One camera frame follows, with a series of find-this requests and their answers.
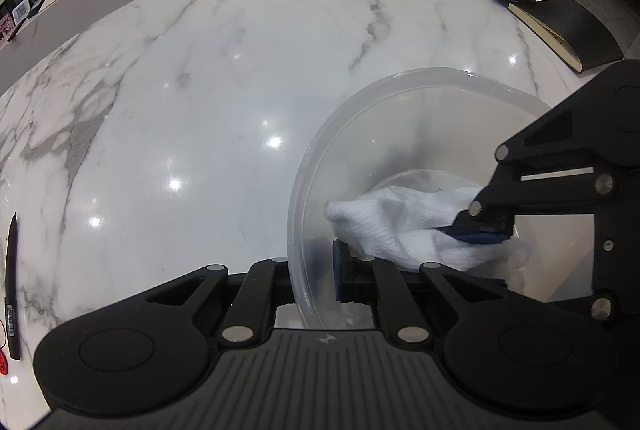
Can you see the black notebook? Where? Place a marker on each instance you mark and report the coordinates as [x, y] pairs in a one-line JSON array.
[[570, 29]]

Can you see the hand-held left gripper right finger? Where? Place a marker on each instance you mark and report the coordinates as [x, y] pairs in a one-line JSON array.
[[337, 270]]

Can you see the white cloth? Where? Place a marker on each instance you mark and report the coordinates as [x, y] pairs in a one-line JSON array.
[[400, 220]]

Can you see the black pen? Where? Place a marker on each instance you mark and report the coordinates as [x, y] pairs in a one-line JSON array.
[[12, 285]]

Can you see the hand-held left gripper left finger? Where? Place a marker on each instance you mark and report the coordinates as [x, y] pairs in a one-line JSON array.
[[280, 282]]

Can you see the clear plastic bowl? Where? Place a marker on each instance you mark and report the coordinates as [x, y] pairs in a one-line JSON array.
[[400, 124]]

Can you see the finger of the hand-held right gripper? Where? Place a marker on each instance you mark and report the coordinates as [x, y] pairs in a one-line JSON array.
[[482, 238], [495, 283]]

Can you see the small label display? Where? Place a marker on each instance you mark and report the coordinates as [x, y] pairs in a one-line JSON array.
[[22, 8]]

